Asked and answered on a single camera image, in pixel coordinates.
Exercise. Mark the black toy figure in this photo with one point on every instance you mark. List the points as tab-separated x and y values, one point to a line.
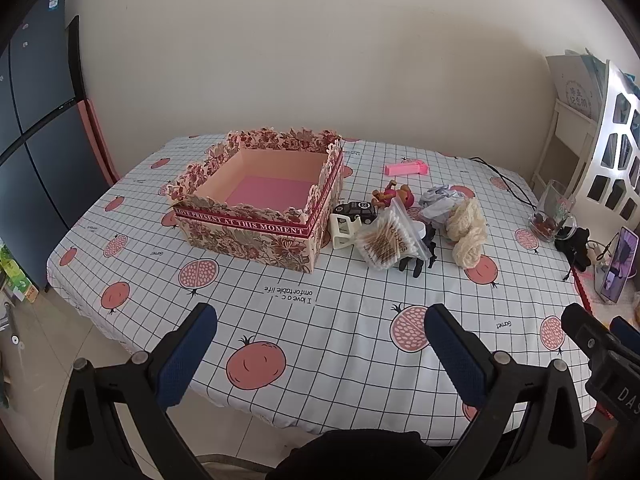
425	255

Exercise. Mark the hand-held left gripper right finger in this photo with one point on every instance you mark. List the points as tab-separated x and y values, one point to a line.
457	360

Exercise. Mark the red flat board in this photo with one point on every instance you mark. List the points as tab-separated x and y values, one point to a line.
97	140

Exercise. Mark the red trimmed white mat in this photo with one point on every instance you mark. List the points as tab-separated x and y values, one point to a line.
592	300

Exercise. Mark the white plastic clip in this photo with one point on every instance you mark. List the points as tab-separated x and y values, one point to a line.
340	232

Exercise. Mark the smartphone on clear stand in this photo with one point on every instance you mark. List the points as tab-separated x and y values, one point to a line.
620	260

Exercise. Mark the black plush toy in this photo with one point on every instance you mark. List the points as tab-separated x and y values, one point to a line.
575	247

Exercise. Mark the black flat panel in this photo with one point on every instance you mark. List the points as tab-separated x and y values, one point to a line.
75	60

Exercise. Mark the beige lace scrunchie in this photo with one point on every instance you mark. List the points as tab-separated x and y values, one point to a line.
467	240

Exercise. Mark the white paper ball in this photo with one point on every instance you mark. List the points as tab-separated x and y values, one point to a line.
440	205

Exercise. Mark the black toy car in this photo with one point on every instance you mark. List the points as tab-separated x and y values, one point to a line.
357	210

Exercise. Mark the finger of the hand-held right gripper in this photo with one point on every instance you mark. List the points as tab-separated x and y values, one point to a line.
580	325
625	329

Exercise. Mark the desktop with checked fruit tablecloth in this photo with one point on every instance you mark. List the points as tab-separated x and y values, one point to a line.
325	330

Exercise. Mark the white paper folder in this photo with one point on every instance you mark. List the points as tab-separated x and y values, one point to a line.
575	85

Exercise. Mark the white wooden rack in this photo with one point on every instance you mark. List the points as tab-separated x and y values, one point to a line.
565	130

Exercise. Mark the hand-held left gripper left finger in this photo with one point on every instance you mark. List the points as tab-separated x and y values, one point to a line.
185	355

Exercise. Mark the floral paper box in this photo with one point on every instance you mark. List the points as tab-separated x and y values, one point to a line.
250	240

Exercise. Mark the glass jar with red dates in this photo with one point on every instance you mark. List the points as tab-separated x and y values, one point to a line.
550	215

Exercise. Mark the pink orange toy doll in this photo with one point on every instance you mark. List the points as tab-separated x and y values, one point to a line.
395	194

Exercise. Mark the green carton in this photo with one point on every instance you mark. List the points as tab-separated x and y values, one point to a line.
15	275

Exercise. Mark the bag of cotton swabs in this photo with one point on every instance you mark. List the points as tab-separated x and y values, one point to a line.
385	242

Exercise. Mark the pink plastic sealing clip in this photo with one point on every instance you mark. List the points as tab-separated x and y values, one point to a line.
405	168

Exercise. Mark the dark blue refrigerator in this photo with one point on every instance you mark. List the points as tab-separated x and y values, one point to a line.
45	135

